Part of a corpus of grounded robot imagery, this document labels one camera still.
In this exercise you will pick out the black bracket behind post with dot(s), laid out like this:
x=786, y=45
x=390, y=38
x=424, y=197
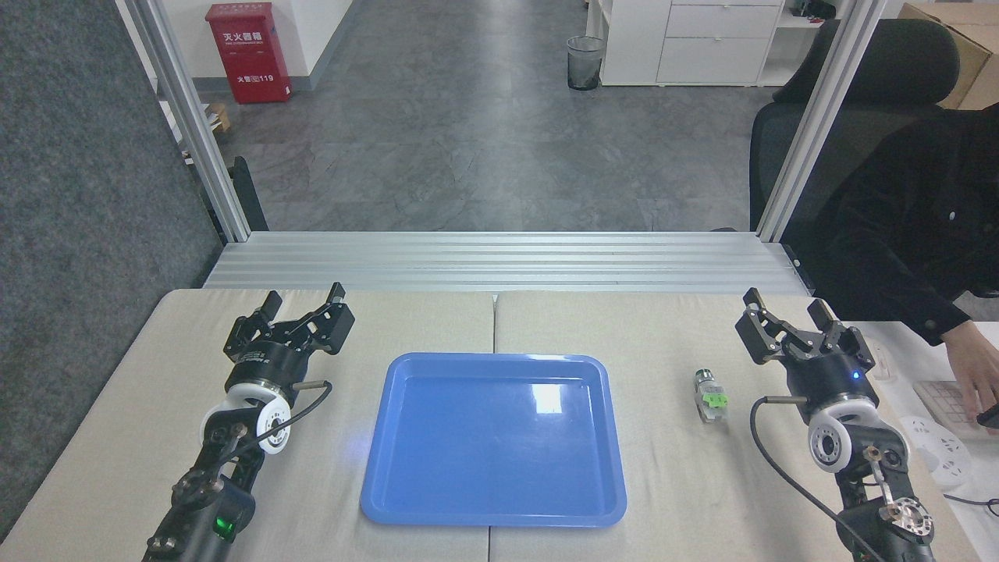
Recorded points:
x=250, y=195

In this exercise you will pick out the blue plastic tray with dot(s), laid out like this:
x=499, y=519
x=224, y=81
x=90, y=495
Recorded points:
x=492, y=441

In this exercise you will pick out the red fire extinguisher box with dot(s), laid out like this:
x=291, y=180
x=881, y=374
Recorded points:
x=248, y=55

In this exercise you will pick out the white drawer cabinet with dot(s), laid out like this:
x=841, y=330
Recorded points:
x=687, y=43

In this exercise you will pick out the mesh waste bin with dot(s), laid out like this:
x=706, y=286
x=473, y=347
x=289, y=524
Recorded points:
x=585, y=64

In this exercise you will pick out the person's hand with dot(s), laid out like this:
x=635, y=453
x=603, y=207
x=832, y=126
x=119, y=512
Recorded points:
x=975, y=367

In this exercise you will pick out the silver aluminium post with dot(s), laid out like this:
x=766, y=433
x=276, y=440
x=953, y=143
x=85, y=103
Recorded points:
x=819, y=117
x=187, y=117

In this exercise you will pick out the cardboard box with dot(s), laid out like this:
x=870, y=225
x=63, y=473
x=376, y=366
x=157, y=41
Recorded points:
x=975, y=47

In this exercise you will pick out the silver aluminium rail platform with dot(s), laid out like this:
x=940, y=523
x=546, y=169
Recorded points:
x=507, y=261

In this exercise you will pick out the small wooden block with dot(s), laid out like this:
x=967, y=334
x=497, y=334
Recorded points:
x=220, y=117

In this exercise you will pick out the person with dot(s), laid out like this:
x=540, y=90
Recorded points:
x=913, y=211

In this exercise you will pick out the switch part with green clip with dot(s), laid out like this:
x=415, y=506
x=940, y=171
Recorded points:
x=710, y=396

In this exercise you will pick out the black office chair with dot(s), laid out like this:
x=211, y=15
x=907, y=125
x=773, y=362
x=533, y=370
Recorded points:
x=897, y=70

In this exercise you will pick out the white keyboard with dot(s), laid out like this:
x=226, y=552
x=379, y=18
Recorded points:
x=940, y=402

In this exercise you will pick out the white power strip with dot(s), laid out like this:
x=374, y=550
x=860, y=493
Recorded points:
x=940, y=453

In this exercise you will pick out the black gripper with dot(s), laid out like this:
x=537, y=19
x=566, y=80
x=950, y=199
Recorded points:
x=831, y=378
x=273, y=363

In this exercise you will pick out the grey felt partition panel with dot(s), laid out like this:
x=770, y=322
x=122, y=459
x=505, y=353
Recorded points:
x=86, y=234

